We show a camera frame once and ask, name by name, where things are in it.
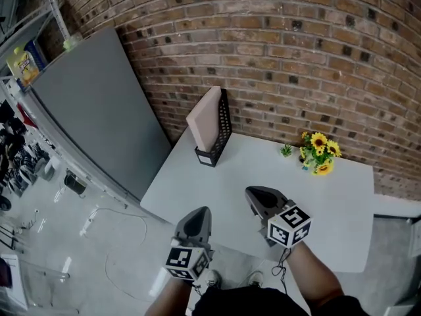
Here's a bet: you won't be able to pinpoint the green round object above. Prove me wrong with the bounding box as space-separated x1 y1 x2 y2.
62 34 82 52

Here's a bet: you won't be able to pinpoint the large grey board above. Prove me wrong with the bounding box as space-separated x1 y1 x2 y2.
30 26 174 204

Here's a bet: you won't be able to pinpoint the person's left shoe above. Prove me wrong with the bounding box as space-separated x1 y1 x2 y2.
205 269 222 290

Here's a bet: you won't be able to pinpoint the white floor cable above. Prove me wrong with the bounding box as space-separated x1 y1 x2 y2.
78 205 149 304

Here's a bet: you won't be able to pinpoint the person's right shoe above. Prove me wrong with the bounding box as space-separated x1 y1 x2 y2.
247 270 264 290

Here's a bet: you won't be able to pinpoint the person's right forearm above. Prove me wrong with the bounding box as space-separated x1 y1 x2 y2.
285 241 347 311

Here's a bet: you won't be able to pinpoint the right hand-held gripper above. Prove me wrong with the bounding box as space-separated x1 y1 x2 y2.
245 185 312 249

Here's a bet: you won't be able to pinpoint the person's shoe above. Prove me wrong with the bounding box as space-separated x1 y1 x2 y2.
247 270 264 290
205 269 222 290

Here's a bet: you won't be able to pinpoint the yellow printed packet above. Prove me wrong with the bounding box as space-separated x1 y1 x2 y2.
6 46 40 89

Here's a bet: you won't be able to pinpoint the white cabinet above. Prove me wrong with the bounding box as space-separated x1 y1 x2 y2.
0 253 30 311

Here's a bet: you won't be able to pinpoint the white power strip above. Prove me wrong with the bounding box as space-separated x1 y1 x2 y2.
79 209 96 237

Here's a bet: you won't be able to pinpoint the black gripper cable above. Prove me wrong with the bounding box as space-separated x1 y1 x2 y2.
270 248 294 294

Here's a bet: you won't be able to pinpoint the beige folder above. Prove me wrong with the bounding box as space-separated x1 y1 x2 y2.
186 86 222 153

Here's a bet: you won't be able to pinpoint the blue box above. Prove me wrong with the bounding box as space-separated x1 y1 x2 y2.
24 39 47 72

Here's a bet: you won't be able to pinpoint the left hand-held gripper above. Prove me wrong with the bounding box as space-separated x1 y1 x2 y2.
162 205 214 282

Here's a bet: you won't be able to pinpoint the artificial sunflower bouquet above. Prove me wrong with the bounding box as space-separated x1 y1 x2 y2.
298 131 343 177

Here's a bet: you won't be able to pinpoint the metal shelf rack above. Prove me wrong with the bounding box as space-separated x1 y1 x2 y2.
0 0 72 111

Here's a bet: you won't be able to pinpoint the person's left forearm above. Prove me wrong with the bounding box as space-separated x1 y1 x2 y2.
143 276 202 316

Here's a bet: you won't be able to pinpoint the white plastic container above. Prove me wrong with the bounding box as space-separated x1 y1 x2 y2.
41 155 62 181

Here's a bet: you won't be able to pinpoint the black mesh file holder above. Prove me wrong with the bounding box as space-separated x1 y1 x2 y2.
193 88 233 169

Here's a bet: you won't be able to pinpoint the black bucket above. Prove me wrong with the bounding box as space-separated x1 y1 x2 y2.
63 169 89 198

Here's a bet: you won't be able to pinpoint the person's black shorts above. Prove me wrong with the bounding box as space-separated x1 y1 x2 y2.
191 286 374 316

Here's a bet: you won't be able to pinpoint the black equipment pile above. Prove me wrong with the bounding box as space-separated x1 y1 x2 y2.
0 99 37 192

